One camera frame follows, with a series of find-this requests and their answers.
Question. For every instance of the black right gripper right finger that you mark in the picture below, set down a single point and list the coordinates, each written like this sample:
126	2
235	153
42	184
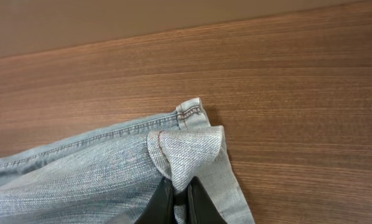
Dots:
201	209

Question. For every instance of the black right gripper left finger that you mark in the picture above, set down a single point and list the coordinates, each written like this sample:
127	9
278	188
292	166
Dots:
160	209

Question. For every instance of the light blue denim shorts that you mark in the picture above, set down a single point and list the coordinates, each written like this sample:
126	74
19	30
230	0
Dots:
109	175

